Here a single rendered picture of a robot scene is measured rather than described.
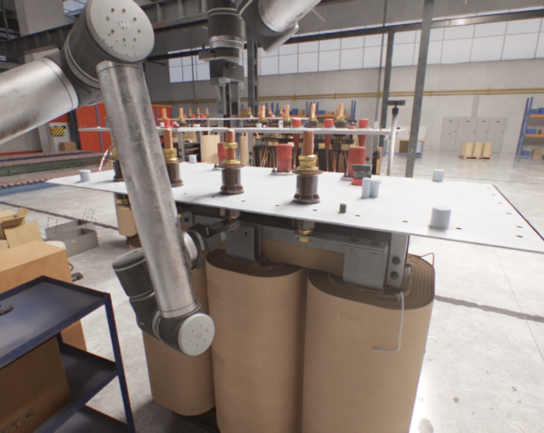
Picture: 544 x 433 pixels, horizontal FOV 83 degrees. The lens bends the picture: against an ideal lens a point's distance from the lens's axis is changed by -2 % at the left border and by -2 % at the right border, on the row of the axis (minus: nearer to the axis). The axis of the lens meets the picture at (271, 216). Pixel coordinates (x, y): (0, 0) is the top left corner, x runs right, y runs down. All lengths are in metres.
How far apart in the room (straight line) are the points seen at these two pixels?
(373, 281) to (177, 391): 1.15
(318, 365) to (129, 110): 0.98
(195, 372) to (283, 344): 0.55
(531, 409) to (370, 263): 1.79
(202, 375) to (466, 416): 1.51
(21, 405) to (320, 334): 1.08
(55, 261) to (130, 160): 1.36
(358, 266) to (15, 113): 0.97
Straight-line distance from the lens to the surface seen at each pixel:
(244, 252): 1.14
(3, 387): 1.47
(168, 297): 0.82
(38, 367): 1.51
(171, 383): 1.76
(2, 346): 1.44
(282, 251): 1.18
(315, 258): 1.13
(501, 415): 2.46
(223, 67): 1.00
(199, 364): 1.65
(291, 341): 1.29
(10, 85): 0.96
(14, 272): 2.00
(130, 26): 0.84
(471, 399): 2.47
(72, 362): 1.87
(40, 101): 0.96
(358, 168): 1.24
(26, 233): 4.05
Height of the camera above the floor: 1.59
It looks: 17 degrees down
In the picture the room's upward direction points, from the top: straight up
